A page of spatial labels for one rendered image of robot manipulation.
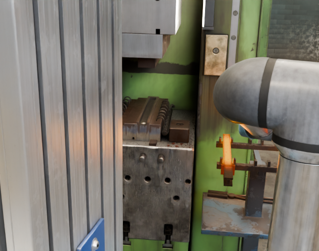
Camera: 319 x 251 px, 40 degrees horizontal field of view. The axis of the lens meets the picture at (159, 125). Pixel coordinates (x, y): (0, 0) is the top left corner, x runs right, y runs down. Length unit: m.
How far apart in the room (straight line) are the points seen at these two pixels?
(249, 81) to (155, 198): 1.28
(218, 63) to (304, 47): 6.30
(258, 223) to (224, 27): 0.81
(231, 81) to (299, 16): 7.34
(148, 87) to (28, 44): 1.92
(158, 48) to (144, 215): 0.73
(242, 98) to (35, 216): 0.39
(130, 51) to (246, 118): 1.12
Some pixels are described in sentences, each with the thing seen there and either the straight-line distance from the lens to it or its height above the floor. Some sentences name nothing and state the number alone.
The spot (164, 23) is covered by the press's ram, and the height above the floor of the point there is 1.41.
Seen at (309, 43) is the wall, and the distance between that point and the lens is 8.16.
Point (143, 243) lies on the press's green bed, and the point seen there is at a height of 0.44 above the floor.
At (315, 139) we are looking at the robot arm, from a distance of 0.69.
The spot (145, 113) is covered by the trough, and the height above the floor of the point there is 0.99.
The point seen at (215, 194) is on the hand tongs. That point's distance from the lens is 1.88.
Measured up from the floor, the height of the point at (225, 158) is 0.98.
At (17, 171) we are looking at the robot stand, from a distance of 0.41.
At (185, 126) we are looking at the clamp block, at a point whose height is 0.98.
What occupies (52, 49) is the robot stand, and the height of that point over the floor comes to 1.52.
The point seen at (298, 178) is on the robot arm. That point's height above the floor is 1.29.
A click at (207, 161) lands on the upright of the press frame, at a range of 2.04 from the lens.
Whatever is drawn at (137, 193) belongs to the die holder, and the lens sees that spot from 1.91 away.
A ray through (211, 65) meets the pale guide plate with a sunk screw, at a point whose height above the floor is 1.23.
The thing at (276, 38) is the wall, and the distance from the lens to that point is 7.98.
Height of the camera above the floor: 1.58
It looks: 19 degrees down
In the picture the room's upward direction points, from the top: 1 degrees clockwise
